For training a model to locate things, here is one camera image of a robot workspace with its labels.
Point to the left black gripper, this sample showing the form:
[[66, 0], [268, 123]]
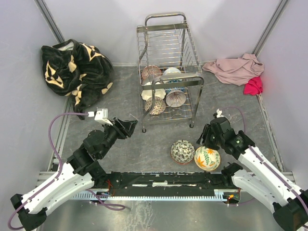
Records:
[[126, 127]]

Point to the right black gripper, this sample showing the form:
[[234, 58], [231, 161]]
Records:
[[203, 139]]

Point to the black leaf patterned bowl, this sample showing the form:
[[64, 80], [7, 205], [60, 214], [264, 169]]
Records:
[[182, 152]]

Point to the brown cross patterned bowl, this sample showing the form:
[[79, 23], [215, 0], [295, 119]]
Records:
[[159, 105]]

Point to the blue triangle patterned bowl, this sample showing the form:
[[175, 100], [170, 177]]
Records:
[[173, 89]]

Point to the stainless steel dish rack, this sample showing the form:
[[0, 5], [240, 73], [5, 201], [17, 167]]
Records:
[[168, 61]]

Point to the plain white bowl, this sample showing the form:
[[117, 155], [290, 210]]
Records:
[[171, 70]]

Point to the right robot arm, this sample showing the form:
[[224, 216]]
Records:
[[256, 175]]

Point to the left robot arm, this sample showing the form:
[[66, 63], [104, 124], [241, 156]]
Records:
[[78, 173]]

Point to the yellow floral bowl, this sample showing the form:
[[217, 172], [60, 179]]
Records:
[[207, 159]]

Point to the magenta cloth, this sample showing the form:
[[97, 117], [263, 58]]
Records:
[[253, 87]]

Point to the black and cream blanket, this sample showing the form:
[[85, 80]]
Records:
[[78, 71]]

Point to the dusty pink cloth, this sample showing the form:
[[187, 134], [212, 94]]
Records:
[[236, 71]]

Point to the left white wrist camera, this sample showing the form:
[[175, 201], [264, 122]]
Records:
[[100, 116]]

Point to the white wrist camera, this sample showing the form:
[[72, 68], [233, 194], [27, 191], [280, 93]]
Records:
[[218, 114], [100, 116]]

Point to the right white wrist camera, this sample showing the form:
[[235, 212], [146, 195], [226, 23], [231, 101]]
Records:
[[218, 114]]

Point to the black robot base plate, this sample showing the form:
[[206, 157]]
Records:
[[163, 184]]

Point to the light blue cable duct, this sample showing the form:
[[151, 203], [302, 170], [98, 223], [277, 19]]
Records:
[[219, 195]]

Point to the aluminium frame rail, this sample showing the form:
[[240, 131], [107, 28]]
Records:
[[94, 194]]

